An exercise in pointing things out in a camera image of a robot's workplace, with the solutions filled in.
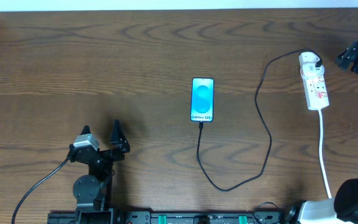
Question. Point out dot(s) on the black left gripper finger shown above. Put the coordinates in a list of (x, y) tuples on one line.
[(118, 139), (86, 130)]

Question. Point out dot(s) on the blue Galaxy smartphone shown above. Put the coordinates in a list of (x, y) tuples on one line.
[(202, 100)]

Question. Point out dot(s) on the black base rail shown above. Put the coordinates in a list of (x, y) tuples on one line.
[(166, 217)]

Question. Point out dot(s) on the white power strip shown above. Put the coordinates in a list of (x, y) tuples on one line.
[(316, 93)]

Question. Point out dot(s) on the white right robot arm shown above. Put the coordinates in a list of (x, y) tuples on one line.
[(343, 207)]

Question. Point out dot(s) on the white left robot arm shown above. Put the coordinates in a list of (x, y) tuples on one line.
[(93, 191)]

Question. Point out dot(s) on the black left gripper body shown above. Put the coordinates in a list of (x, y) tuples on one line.
[(103, 154)]

